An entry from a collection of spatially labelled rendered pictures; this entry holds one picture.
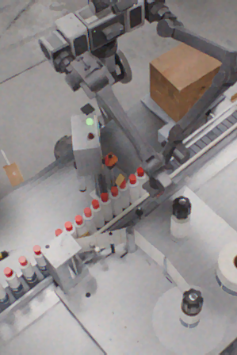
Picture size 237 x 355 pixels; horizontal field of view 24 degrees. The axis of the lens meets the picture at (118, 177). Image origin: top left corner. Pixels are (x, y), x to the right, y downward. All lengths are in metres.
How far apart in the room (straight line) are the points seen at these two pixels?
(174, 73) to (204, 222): 0.75
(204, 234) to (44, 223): 0.76
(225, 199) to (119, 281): 0.67
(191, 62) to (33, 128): 1.60
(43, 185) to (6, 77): 1.80
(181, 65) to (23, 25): 2.26
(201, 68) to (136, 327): 1.29
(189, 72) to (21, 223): 1.11
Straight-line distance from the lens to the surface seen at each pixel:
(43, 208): 2.72
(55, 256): 2.24
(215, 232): 2.56
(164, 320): 2.38
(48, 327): 2.48
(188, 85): 2.73
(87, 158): 2.13
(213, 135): 2.85
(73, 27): 2.44
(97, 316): 2.41
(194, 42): 2.41
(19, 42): 4.68
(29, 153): 3.94
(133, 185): 2.48
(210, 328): 2.38
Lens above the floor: 3.17
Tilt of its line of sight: 58 degrees down
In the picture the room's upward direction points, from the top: 6 degrees counter-clockwise
